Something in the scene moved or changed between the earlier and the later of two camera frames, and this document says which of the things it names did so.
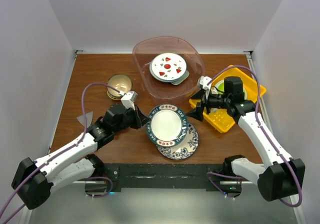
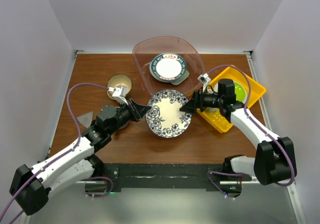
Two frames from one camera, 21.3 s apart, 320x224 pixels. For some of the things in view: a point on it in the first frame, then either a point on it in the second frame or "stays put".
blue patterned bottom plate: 183,150 -> 164,118
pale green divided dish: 181,79 stays put
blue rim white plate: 167,125 -> 168,66
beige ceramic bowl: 122,83 stays put
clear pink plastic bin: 145,49 stays put
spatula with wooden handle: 89,118 stays put
